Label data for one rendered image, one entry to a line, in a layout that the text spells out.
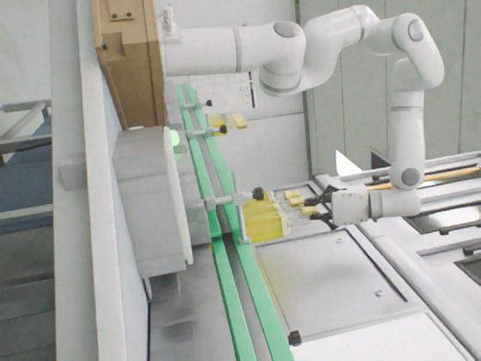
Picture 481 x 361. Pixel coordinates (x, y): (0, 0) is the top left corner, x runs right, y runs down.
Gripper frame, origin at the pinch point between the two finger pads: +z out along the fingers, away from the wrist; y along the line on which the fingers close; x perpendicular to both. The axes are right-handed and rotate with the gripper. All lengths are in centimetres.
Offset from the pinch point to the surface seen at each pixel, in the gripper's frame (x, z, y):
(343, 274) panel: 13.8, -6.8, -12.7
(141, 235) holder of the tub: 49, 28, 20
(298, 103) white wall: -595, 23, -101
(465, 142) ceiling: -206, -103, -52
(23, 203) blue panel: 15, 68, 13
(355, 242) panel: -2.8, -11.3, -12.8
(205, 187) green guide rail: 14.1, 24.3, 13.7
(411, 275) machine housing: 15.9, -23.7, -12.8
